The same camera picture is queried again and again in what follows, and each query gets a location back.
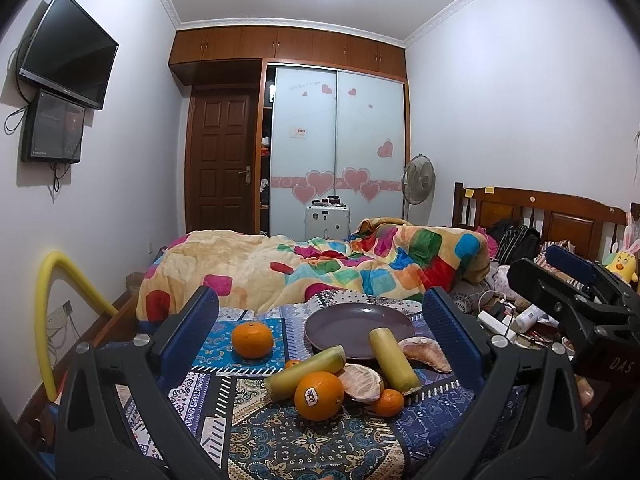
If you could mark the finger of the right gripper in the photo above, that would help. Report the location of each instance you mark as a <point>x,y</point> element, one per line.
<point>547,291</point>
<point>597,282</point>

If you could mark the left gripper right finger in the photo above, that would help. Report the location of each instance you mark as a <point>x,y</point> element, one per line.
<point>525,421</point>

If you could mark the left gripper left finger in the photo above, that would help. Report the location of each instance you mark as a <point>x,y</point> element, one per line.
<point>93,437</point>

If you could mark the small pomelo segment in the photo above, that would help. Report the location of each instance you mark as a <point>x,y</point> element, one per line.
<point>426,351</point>

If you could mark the large orange without sticker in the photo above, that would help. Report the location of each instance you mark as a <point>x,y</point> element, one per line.
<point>252,340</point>

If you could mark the large pomelo wedge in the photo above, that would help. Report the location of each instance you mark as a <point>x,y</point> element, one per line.
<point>361,383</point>

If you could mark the large orange with sticker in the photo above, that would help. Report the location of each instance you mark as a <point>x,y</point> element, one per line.
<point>319,396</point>

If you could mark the person's right hand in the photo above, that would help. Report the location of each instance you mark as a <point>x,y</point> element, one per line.
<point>586,395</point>

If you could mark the wooden headboard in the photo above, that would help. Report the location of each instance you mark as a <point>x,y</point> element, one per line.
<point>592,227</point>

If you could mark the black bag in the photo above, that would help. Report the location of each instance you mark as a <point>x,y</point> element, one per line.
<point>515,241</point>

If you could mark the white power strip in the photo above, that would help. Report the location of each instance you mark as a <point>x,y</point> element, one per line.
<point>495,326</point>

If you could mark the blue patterned bed cover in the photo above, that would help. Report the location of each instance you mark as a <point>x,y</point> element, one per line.
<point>224,404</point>

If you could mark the standing electric fan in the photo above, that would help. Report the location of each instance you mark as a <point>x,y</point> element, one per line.
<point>417,183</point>

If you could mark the colourful patchwork blanket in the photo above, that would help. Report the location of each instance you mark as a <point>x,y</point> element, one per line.
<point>384,257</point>

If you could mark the dark purple plate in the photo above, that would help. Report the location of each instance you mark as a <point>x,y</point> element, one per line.
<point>349,326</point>

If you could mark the white box appliance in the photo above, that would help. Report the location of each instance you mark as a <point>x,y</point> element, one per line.
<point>328,218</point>

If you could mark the wardrobe with heart doors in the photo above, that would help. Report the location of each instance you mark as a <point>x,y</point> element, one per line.
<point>332,116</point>

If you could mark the brown wooden door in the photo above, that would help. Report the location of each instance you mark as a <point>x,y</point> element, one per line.
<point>218,190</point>

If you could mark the wall power outlet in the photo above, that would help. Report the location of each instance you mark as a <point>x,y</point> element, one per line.
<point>58,318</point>

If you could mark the small wall monitor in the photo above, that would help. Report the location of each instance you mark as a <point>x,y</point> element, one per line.
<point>53,130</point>

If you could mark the wall mounted television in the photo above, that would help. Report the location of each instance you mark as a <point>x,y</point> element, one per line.
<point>70,53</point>

